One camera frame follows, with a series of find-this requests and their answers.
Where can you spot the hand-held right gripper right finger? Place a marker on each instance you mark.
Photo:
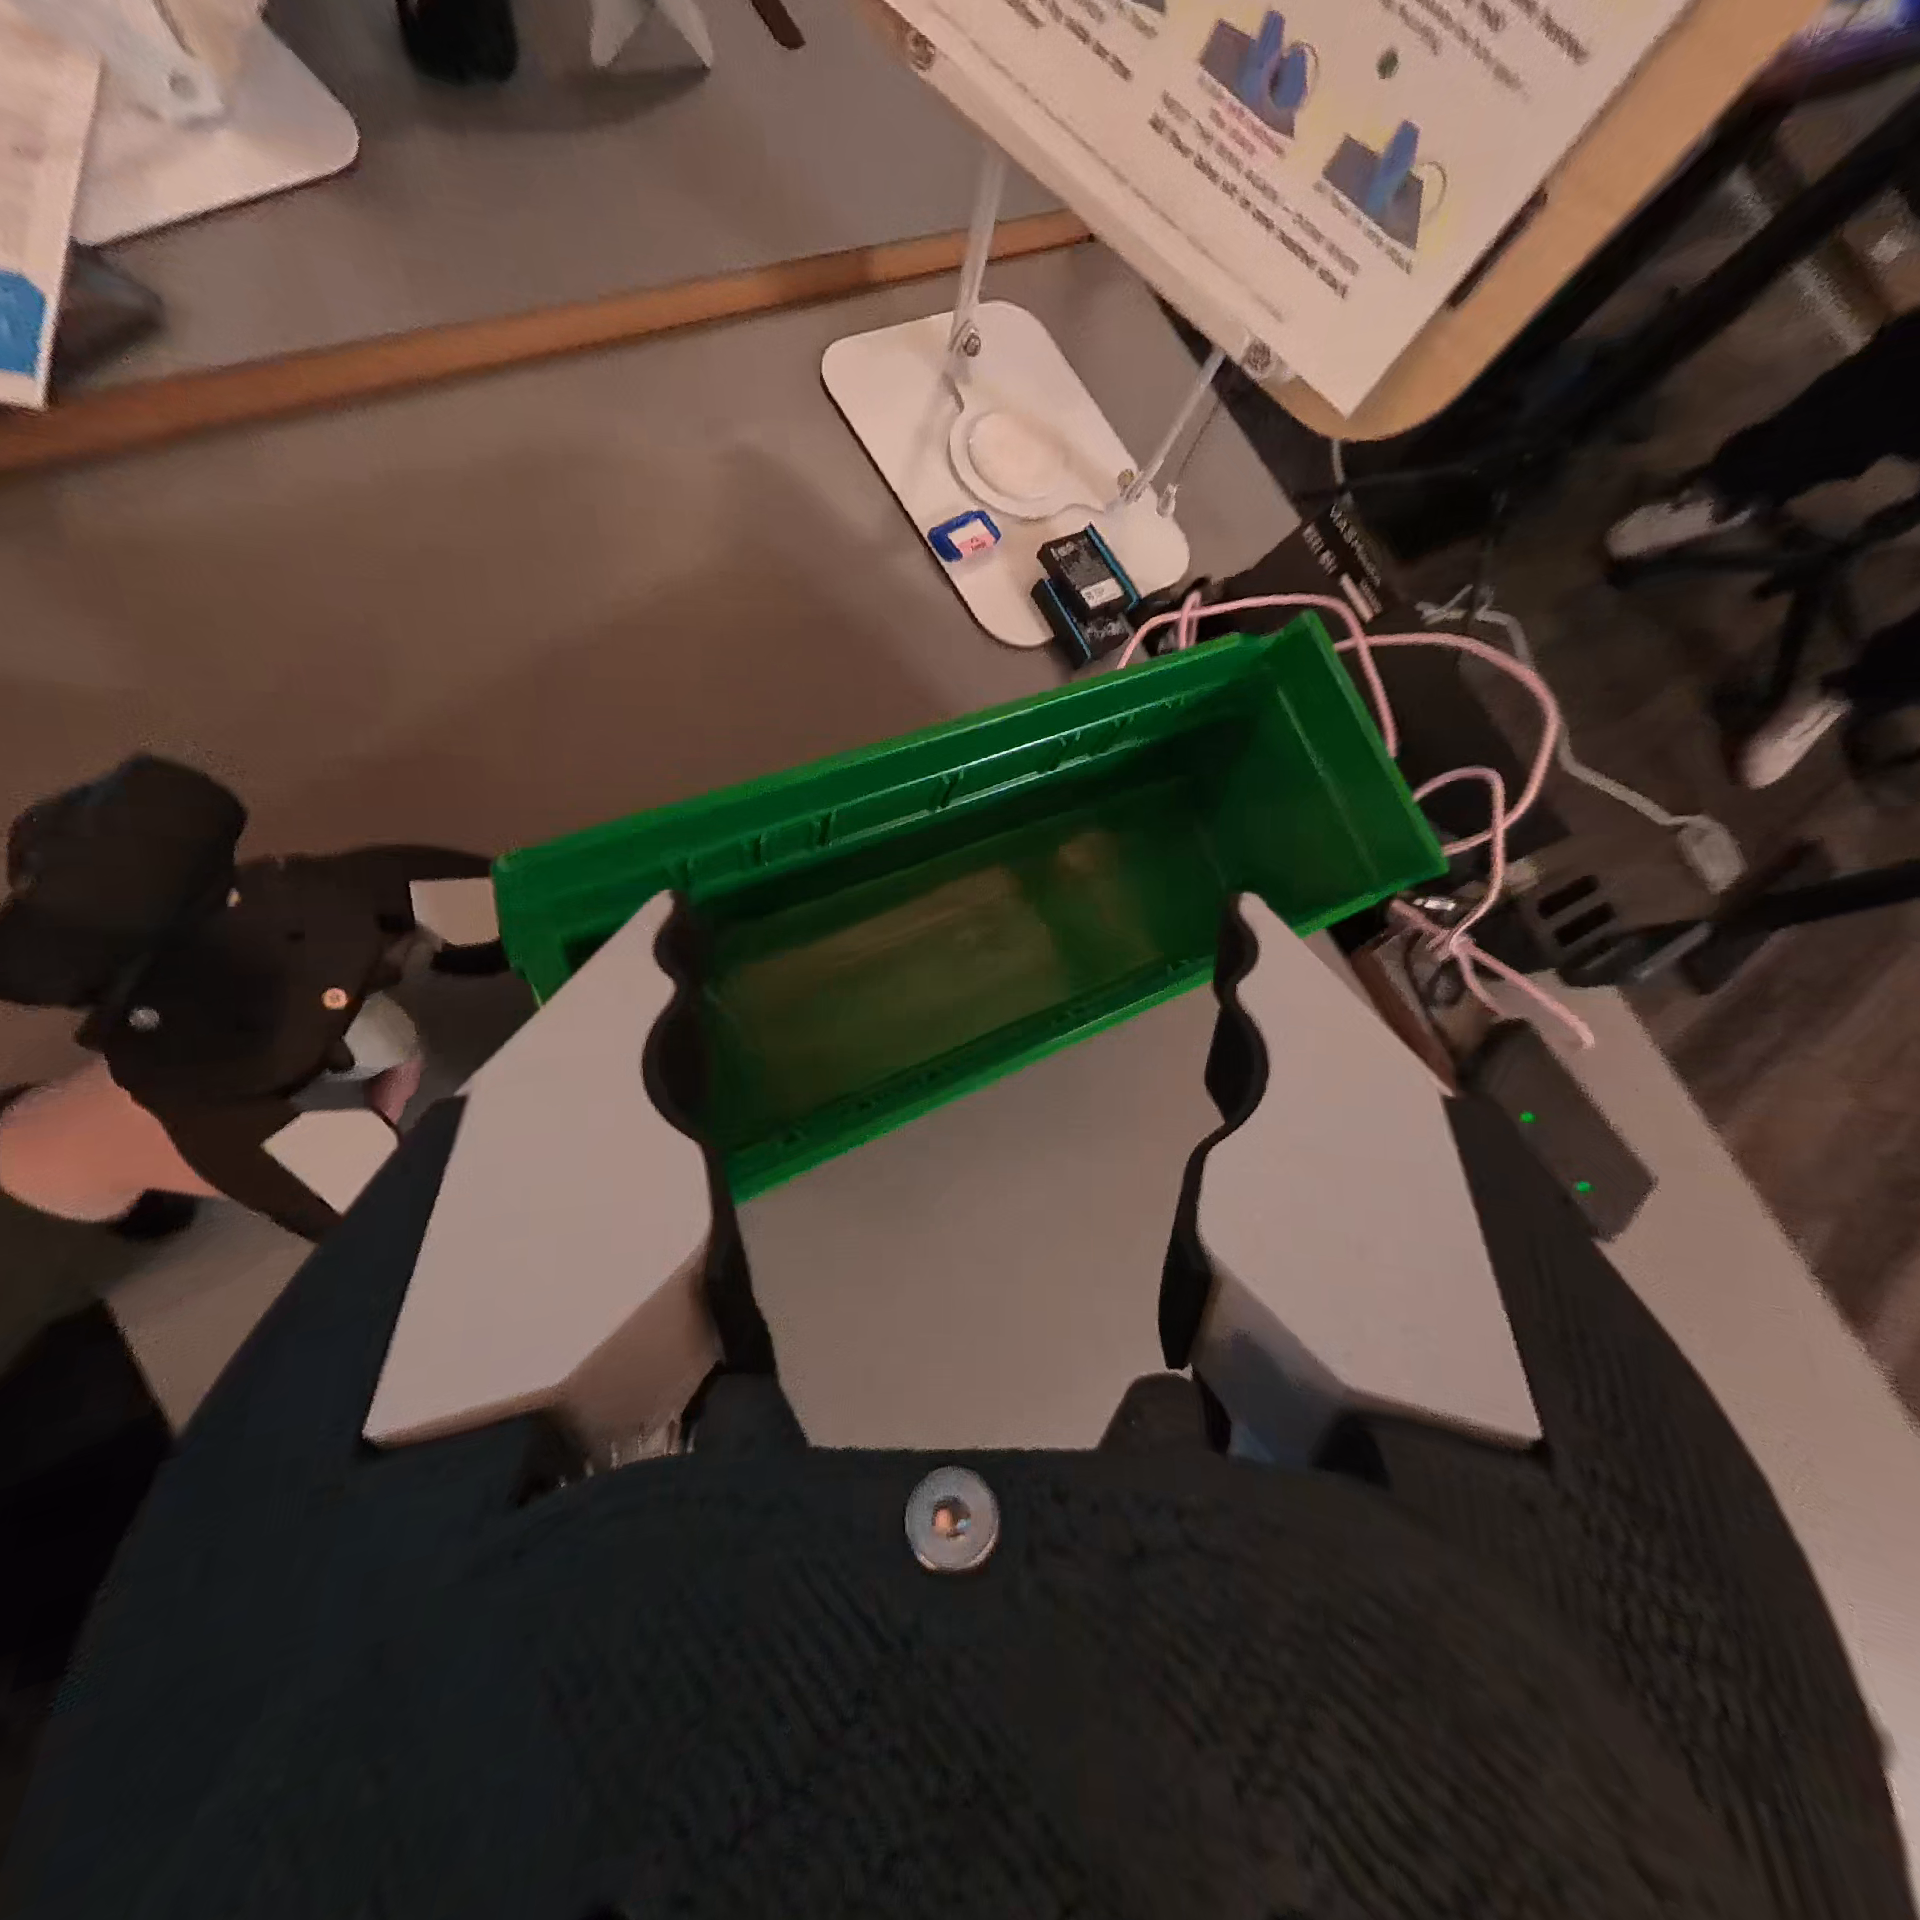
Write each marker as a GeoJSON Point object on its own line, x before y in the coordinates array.
{"type": "Point", "coordinates": [1349, 1243]}

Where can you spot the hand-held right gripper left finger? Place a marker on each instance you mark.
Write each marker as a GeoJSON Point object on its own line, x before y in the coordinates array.
{"type": "Point", "coordinates": [555, 1231]}

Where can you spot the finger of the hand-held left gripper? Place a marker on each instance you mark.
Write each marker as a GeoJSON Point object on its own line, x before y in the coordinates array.
{"type": "Point", "coordinates": [458, 912]}

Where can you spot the green plastic bin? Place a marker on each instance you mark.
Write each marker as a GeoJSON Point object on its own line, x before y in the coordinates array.
{"type": "Point", "coordinates": [930, 930]}

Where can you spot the black power bank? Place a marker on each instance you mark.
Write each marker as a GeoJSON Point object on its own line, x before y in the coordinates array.
{"type": "Point", "coordinates": [1558, 1125]}

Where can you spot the white power strip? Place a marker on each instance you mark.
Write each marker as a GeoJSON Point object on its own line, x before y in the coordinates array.
{"type": "Point", "coordinates": [1709, 856]}

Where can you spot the small blue box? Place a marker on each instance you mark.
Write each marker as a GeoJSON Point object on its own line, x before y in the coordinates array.
{"type": "Point", "coordinates": [965, 538]}

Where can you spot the black battery blue trim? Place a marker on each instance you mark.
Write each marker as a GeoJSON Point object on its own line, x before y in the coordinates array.
{"type": "Point", "coordinates": [1080, 628]}
{"type": "Point", "coordinates": [1089, 570]}

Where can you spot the cluttered grey table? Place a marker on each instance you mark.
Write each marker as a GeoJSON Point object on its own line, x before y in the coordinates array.
{"type": "Point", "coordinates": [600, 180]}

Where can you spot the instruction poster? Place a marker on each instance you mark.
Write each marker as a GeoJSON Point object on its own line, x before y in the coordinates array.
{"type": "Point", "coordinates": [1320, 136]}

